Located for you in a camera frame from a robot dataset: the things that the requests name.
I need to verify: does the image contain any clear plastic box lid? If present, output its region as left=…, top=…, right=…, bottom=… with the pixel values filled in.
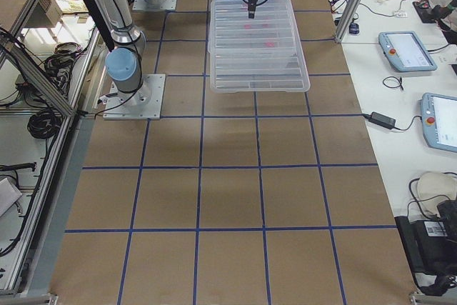
left=208, top=0, right=311, bottom=93

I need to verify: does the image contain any black power adapter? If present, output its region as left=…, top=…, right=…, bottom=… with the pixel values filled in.
left=362, top=111, right=396, bottom=130

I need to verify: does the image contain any teach pendant tablet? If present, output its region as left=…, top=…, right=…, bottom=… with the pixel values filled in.
left=420, top=92, right=456, bottom=152
left=378, top=31, right=438, bottom=72

